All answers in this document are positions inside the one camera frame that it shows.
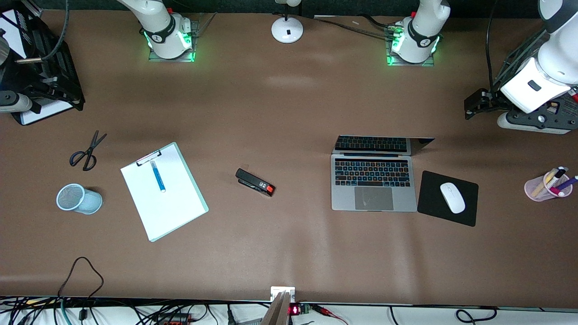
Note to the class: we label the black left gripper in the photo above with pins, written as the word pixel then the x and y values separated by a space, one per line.
pixel 492 99

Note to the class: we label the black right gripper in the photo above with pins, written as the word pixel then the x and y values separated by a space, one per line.
pixel 10 77

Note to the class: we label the silver laptop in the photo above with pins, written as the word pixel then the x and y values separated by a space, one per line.
pixel 374 196

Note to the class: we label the blue marker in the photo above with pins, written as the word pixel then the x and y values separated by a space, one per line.
pixel 158 178

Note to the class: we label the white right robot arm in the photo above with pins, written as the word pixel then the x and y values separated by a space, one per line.
pixel 165 31

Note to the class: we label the white marker with black cap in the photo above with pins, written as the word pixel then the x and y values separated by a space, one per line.
pixel 560 172

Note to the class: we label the purple marker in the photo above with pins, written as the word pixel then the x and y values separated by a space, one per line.
pixel 568 183

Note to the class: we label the black letter tray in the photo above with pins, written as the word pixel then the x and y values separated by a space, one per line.
pixel 58 67

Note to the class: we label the white paper stack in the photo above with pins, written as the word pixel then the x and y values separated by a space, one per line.
pixel 45 113

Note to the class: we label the black scissors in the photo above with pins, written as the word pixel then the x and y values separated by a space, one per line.
pixel 88 155

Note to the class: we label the white computer mouse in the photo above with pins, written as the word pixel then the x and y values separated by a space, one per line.
pixel 453 197

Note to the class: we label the pink mesh pen cup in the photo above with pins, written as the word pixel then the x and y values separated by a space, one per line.
pixel 533 187

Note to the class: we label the black mouse pad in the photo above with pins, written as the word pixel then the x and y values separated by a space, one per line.
pixel 433 203

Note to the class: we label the red pen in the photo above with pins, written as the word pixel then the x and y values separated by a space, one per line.
pixel 557 192

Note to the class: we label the light blue mesh cup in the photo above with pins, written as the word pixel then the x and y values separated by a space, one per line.
pixel 88 201

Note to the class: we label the white paper sheet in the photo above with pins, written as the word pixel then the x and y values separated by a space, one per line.
pixel 167 207

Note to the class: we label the teal clipboard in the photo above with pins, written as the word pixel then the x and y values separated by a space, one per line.
pixel 201 198

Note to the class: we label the white lamp base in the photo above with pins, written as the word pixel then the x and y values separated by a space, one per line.
pixel 287 29

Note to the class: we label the black stapler with red end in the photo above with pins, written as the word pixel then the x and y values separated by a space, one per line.
pixel 253 182

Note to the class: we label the circuit board with red display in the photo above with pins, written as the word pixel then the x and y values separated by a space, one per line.
pixel 300 309

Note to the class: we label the green lit arm base plate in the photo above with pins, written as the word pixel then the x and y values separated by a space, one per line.
pixel 393 61
pixel 156 56

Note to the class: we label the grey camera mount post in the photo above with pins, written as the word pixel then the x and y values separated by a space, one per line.
pixel 276 311

